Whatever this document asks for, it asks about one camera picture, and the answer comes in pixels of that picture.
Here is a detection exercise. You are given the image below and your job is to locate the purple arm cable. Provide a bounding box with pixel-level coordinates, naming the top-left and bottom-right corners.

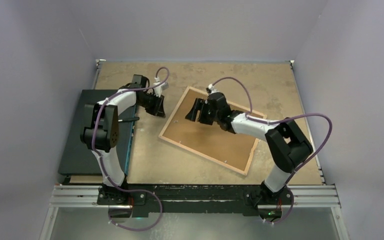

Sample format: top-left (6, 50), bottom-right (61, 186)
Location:
top-left (90, 66), bottom-right (171, 232)
top-left (206, 76), bottom-right (333, 226)

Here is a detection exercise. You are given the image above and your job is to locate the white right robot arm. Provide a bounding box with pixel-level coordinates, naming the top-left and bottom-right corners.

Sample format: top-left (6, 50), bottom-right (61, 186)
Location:
top-left (185, 92), bottom-right (313, 204)

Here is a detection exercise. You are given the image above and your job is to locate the black pen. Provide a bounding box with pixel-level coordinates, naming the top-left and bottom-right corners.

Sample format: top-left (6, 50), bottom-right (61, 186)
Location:
top-left (118, 116), bottom-right (140, 123)

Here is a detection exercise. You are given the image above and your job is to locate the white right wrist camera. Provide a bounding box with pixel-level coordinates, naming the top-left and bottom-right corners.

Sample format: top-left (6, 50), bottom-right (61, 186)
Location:
top-left (205, 84), bottom-right (218, 95)

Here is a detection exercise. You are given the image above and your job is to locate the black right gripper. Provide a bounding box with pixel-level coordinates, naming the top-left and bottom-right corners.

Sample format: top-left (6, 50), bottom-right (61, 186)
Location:
top-left (186, 97), bottom-right (221, 125)

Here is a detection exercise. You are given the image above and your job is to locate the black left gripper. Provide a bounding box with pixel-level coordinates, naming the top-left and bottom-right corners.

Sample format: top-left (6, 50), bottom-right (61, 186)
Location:
top-left (137, 92), bottom-right (166, 118)

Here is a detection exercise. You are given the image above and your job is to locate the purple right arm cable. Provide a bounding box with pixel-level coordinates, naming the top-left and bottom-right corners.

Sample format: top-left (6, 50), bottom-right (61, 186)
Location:
top-left (206, 76), bottom-right (333, 226)

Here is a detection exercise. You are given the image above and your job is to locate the white wooden picture frame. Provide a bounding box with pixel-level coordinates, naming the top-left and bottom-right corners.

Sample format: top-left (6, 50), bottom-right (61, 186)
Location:
top-left (158, 85), bottom-right (268, 176)

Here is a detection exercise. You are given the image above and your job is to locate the aluminium extrusion rail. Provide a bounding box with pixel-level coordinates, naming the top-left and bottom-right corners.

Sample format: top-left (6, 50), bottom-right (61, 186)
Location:
top-left (50, 185), bottom-right (341, 208)

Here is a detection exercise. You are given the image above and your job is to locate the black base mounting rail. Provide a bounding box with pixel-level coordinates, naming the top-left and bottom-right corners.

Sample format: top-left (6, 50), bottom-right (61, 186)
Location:
top-left (96, 183), bottom-right (293, 218)

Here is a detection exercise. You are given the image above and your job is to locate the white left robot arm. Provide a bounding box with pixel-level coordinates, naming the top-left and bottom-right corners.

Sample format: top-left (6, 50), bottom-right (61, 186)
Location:
top-left (80, 74), bottom-right (169, 205)

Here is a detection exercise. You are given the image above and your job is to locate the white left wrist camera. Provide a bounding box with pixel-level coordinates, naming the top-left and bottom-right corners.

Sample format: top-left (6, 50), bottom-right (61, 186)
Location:
top-left (152, 77), bottom-right (169, 97)

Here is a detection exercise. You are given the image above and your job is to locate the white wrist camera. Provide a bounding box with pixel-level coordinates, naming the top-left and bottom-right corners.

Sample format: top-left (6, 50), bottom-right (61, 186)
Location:
top-left (205, 84), bottom-right (218, 95)
top-left (152, 77), bottom-right (169, 97)

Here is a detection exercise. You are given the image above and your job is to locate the black foam pad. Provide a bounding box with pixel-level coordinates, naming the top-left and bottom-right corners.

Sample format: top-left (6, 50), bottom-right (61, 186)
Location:
top-left (57, 89), bottom-right (135, 176)

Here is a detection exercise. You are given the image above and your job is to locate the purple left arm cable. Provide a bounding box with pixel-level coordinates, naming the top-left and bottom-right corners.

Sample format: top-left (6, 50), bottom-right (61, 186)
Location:
top-left (90, 66), bottom-right (171, 232)

